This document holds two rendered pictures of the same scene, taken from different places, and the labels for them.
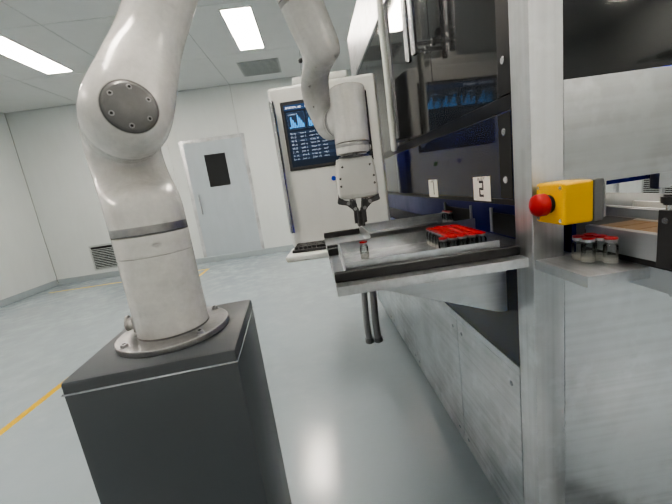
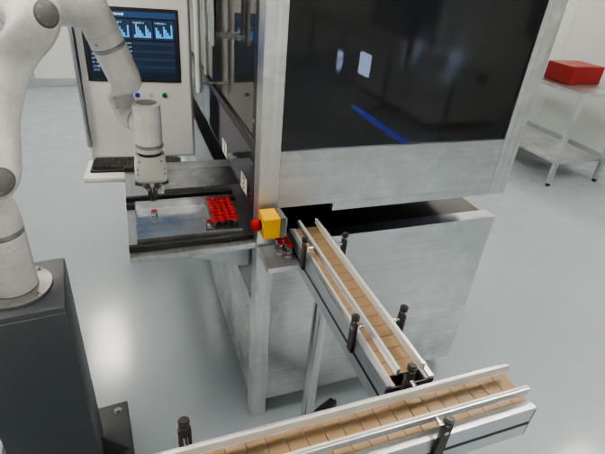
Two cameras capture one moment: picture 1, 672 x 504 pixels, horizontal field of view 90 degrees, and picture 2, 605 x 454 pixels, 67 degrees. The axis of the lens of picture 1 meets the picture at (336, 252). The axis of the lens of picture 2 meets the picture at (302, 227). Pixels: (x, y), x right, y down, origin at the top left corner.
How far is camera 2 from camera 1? 89 cm
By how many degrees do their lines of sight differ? 27
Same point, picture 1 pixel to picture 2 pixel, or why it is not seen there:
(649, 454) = not seen: hidden behind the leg
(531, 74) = (261, 148)
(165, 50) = (13, 130)
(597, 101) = (300, 164)
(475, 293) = (228, 255)
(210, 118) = not seen: outside the picture
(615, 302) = not seen: hidden behind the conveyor
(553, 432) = (263, 334)
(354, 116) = (150, 131)
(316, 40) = (121, 83)
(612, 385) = (298, 309)
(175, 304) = (21, 278)
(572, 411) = (275, 323)
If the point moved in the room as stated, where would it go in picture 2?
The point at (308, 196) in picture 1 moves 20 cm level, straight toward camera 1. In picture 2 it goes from (108, 109) to (109, 122)
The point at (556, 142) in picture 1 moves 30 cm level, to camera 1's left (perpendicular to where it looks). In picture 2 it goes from (274, 185) to (176, 190)
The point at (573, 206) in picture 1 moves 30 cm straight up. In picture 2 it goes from (268, 231) to (274, 138)
